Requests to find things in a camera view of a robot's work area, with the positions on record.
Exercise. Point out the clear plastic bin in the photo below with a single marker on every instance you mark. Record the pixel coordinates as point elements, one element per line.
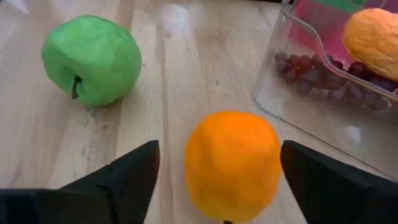
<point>311,124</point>

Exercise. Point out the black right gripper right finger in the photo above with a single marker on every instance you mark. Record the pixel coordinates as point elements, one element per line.
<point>342,202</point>

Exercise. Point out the green apple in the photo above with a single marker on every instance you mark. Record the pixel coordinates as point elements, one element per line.
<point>93,56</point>

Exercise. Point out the pink plastic tray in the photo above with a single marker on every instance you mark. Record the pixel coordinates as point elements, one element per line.
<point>323,31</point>

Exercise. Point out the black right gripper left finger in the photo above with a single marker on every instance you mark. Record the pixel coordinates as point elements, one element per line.
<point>93,205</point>

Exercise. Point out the purple grape bunch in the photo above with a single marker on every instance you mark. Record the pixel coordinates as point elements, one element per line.
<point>311,74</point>

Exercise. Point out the yellow mango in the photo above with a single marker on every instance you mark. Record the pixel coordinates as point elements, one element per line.
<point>373,43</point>

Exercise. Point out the orange fruit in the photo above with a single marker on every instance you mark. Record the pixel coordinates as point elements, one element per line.
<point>233,165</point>

